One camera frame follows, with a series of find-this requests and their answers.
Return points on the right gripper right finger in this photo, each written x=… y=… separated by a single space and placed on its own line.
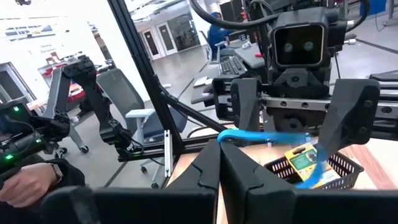
x=245 y=193

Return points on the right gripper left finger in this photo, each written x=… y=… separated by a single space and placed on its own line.
x=205 y=174

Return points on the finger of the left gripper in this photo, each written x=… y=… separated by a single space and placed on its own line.
x=245 y=105
x=351 y=115

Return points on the blue rubber band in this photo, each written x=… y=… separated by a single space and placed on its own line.
x=264 y=137

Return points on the yellow carded crayon pack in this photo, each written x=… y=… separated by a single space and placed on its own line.
x=303 y=161

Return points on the leader arm with grey link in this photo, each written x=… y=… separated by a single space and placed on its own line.
x=18 y=124

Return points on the black side desk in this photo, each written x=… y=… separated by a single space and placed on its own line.
x=202 y=93

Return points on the grey office chair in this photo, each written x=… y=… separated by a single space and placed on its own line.
x=124 y=93

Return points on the black keyboard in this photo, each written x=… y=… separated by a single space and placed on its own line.
x=231 y=66

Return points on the black plastic basket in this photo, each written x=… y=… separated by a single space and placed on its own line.
x=345 y=169

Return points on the person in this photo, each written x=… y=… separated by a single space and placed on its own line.
x=217 y=34
x=71 y=177

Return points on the person's wristwatch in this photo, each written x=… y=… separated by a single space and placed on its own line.
x=57 y=174

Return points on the person's hand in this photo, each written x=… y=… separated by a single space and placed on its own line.
x=28 y=186

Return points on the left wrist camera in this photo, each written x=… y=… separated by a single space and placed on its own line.
x=298 y=46

